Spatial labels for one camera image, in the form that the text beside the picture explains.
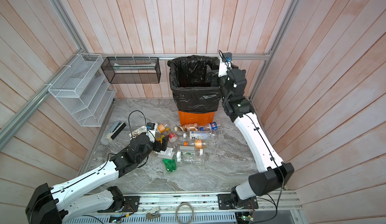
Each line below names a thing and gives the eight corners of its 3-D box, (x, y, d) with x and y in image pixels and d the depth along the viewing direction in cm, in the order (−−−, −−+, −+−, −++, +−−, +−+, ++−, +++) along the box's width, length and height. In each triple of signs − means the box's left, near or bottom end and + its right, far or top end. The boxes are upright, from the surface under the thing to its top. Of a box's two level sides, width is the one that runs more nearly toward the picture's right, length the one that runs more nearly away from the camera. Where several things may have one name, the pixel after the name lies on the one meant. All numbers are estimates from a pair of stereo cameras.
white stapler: (107, 140, 99) (105, 137, 96) (119, 123, 108) (117, 120, 104) (114, 142, 98) (112, 139, 95) (126, 125, 107) (124, 122, 103)
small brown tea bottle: (175, 131, 101) (174, 128, 98) (175, 126, 103) (175, 123, 101) (198, 131, 101) (198, 128, 98) (198, 126, 103) (198, 123, 101)
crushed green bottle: (162, 172, 85) (161, 169, 82) (163, 160, 89) (162, 158, 86) (176, 172, 85) (175, 169, 82) (177, 160, 89) (176, 158, 86)
